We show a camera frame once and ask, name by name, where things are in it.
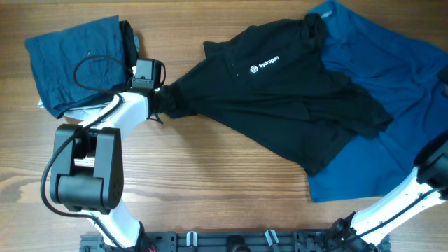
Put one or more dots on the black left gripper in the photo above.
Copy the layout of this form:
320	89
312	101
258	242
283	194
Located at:
161	93

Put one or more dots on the black polo shirt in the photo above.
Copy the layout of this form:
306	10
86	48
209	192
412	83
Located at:
270	84

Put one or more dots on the blue polo shirt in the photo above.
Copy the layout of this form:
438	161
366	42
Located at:
402	74

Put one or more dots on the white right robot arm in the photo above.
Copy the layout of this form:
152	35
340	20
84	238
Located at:
425	187

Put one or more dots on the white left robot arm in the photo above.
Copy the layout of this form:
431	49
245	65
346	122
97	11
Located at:
85	176

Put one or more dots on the folded dark green garment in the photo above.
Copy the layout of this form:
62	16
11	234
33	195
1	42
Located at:
130	43

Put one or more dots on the folded blue denim shorts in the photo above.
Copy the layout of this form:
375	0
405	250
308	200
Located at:
69	65

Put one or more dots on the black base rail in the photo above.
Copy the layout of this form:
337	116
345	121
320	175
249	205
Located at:
270	240

